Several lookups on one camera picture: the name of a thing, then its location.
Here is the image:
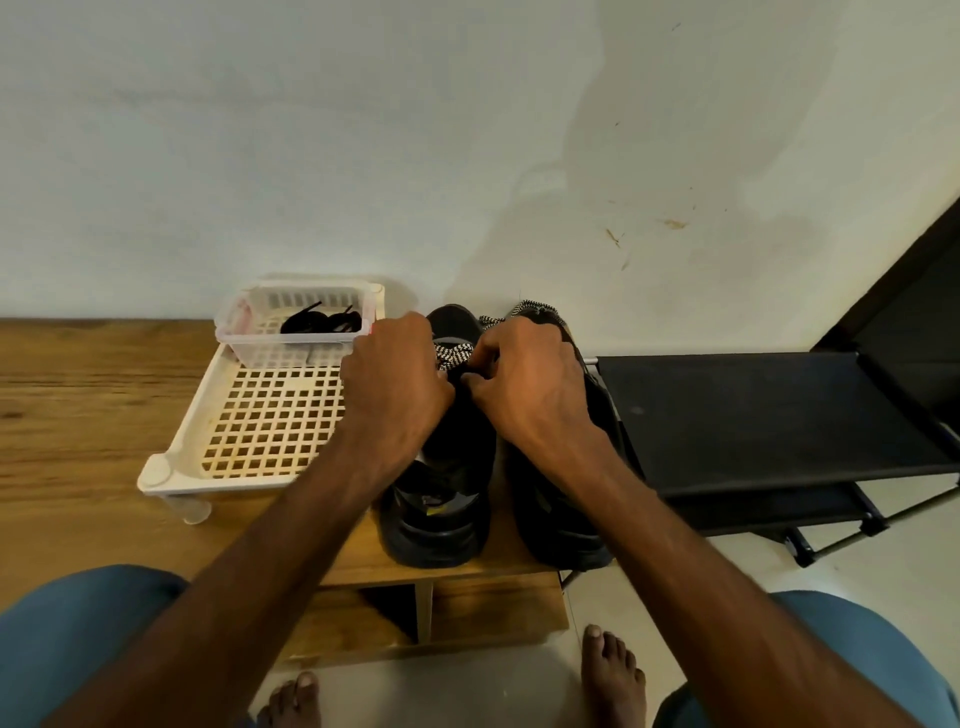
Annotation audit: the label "person's right forearm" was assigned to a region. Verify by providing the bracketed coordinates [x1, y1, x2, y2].
[547, 435, 924, 728]

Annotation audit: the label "black shoe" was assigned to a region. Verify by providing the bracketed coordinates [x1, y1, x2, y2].
[502, 300, 632, 572]
[372, 304, 497, 569]

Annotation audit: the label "black shoelaces bundle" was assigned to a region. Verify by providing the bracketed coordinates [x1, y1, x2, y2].
[280, 303, 363, 335]

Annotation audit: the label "person's left hand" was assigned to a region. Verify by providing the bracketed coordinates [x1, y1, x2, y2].
[340, 312, 456, 474]

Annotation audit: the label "person's left forearm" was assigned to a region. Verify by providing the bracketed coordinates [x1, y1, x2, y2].
[45, 450, 399, 728]

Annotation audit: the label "small white plastic basket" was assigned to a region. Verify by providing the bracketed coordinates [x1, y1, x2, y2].
[214, 282, 386, 369]

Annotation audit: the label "black shoe rack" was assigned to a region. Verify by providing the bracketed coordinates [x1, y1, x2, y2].
[592, 351, 960, 569]

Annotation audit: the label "dark door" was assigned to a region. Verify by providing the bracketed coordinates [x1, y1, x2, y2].
[817, 195, 960, 452]

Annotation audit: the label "low wooden table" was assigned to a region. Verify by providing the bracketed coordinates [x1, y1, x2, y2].
[0, 318, 572, 669]

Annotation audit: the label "person's blue shorts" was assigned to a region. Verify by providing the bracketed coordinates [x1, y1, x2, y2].
[0, 564, 960, 728]

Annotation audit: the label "person's right hand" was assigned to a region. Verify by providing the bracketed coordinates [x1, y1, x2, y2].
[462, 315, 617, 482]

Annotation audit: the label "large white plastic tray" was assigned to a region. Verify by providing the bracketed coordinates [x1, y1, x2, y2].
[138, 280, 387, 527]

